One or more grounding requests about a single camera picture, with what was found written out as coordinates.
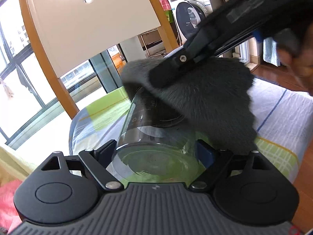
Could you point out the grey-blue star curtain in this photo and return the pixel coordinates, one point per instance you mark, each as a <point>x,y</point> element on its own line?
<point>270,52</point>

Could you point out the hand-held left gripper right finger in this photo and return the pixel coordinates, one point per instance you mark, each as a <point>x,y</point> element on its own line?
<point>205,154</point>

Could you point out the pale yellow blanket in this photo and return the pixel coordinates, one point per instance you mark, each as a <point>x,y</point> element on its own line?
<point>12,161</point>

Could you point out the grey cleaning cloth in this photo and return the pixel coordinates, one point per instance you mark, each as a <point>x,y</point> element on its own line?
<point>215,102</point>

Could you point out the white washing machine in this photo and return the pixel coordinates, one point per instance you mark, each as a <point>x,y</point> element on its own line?
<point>190,14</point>

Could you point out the glass jar with black lid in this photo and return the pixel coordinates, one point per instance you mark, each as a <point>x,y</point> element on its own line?
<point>146,132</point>

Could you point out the dark framed glass door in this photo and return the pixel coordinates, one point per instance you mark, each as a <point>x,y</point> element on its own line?
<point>105,73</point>

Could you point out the hanging patterned cloth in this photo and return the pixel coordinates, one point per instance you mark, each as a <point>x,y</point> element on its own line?
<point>7,90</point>

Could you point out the green shopping bag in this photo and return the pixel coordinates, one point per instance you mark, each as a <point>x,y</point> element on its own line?
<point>168,16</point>

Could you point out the pink checked towel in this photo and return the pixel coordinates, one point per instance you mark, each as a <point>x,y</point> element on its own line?
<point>164,2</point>

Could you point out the metal storage rack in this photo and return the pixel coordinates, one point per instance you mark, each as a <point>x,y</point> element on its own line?
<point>156,53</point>

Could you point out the orange container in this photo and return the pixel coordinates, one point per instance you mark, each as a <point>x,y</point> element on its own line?
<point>118,62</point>

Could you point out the plaid bed sheet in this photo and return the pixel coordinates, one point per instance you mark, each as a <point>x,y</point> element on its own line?
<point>276,127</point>

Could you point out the black framed window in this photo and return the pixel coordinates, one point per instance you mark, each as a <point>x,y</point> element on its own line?
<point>49,95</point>

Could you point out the person's right hand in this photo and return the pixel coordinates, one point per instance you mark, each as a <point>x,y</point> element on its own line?
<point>305,66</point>

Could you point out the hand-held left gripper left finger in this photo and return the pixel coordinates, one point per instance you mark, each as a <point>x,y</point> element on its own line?
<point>102,153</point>

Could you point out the pink fleece blanket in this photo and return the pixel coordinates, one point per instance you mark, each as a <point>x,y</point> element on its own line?
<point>8,205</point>

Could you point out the wooden chair with white backrest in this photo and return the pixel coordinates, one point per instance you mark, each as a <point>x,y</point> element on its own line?
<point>85,29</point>

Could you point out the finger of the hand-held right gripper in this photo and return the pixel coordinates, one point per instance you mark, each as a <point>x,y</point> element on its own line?
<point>166,73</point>

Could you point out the dark hanging garment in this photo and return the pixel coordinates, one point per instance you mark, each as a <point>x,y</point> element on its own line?
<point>25,80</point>

